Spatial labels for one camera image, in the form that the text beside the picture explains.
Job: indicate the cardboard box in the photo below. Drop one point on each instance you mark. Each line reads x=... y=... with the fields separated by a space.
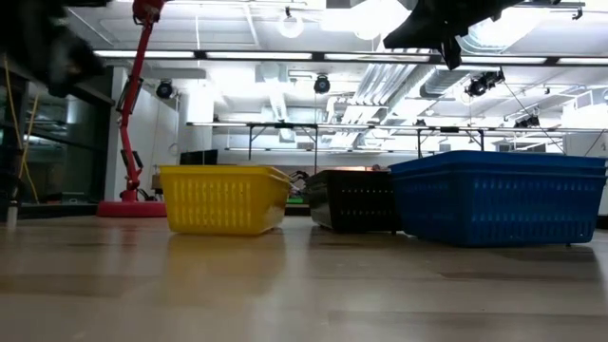
x=156 y=181

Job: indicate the long ceiling light strip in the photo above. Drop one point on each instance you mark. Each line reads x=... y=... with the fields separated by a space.
x=152 y=53
x=582 y=61
x=259 y=55
x=375 y=57
x=503 y=60

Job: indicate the black round spotlight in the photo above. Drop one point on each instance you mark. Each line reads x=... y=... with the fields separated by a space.
x=321 y=84
x=164 y=89

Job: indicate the black monitor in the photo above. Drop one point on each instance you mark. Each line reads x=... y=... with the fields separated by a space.
x=199 y=159

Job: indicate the black-legged table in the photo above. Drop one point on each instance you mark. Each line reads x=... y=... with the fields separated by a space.
x=419 y=142
x=316 y=152

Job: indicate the yellow plastic basket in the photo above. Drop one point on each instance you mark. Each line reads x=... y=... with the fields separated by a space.
x=223 y=171
x=223 y=209

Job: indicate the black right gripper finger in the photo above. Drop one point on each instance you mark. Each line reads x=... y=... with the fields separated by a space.
x=451 y=54

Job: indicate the black track light cluster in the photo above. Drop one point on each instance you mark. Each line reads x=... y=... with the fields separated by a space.
x=527 y=121
x=477 y=86

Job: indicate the blue plastic basket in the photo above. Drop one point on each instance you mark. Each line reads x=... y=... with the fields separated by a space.
x=499 y=209
x=499 y=159

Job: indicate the white round ceiling fixture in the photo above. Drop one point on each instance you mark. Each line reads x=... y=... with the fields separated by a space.
x=285 y=28

